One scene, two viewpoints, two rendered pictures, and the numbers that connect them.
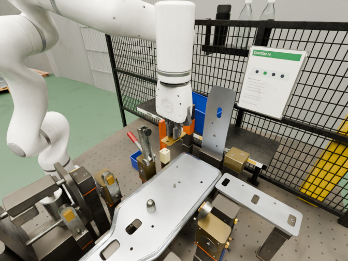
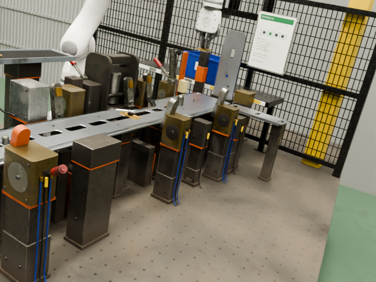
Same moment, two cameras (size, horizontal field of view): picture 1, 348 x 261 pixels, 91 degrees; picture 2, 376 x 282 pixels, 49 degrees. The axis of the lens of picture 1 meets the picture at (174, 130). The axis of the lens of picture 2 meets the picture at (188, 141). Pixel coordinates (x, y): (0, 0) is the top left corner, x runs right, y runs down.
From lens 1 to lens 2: 1.48 m
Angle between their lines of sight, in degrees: 18
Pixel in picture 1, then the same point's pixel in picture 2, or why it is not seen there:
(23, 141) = (80, 40)
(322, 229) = (318, 176)
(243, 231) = (247, 169)
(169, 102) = (208, 19)
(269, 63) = (272, 26)
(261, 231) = not seen: hidden behind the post
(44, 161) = (73, 71)
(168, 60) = not seen: outside the picture
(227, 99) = (239, 41)
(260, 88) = (266, 47)
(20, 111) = (89, 16)
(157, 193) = not seen: hidden behind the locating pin
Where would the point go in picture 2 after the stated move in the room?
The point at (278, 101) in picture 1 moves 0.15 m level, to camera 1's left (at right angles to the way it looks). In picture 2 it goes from (281, 57) to (254, 53)
